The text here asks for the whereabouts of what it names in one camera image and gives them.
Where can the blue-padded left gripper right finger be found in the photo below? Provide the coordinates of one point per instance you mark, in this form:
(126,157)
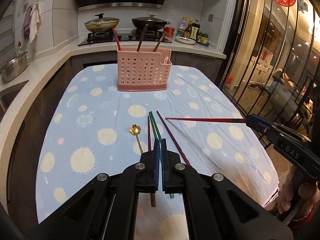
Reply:
(215,208)

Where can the white plate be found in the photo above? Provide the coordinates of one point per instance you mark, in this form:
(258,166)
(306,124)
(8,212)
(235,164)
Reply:
(185,40)

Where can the right hand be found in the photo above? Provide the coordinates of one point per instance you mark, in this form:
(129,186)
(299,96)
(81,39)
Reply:
(308,192)

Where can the clear plastic bottle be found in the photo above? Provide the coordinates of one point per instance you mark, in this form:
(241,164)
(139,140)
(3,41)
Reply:
(182,26)

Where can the gold flower spoon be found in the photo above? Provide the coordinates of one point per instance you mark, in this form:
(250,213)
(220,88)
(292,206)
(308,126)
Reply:
(135,131)

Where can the green chopstick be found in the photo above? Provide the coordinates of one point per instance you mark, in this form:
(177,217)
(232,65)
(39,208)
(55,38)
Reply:
(155,128)
(161,156)

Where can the maroon chopstick gold band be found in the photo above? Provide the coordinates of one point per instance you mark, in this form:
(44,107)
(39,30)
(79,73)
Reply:
(142,37)

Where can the steel sink basin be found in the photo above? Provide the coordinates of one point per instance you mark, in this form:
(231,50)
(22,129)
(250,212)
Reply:
(9,94)

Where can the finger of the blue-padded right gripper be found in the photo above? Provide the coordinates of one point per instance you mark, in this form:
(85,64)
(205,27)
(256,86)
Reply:
(273,136)
(269,128)

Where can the black gas stove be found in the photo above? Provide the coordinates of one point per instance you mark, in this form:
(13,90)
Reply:
(108,36)

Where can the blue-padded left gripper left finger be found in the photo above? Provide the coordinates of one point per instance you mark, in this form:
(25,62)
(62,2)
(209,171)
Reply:
(106,207)

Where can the dark brown chopstick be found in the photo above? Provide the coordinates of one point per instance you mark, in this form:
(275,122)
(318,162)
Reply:
(159,42)

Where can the dark red chopstick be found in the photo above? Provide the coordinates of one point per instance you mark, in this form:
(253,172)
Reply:
(182,154)

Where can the pink perforated utensil holder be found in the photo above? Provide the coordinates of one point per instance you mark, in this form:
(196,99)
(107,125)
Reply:
(143,71)

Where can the purple hanging cloth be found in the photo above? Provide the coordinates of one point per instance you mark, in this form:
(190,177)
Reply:
(25,26)

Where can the red chopstick gold band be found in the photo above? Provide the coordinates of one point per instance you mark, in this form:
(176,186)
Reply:
(116,38)

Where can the dark soy sauce bottle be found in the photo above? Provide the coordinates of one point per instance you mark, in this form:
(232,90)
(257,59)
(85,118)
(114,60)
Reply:
(195,28)

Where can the red instant noodle cup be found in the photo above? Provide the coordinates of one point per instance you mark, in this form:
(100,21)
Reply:
(169,31)

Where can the black wok with lid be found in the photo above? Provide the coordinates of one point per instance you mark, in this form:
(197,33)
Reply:
(154,24)

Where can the seasoning jar set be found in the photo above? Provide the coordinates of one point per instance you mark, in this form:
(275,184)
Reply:
(203,39)

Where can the green dish soap bottle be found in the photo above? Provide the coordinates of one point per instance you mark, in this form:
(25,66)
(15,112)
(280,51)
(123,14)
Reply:
(20,49)

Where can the amber sauce bottle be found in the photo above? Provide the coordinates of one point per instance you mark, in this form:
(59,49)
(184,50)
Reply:
(188,30)

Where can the stainless steel pot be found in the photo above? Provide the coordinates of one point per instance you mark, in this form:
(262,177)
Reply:
(14,67)

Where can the white hanging towel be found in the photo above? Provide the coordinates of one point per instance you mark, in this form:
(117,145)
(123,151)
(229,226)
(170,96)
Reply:
(35,22)

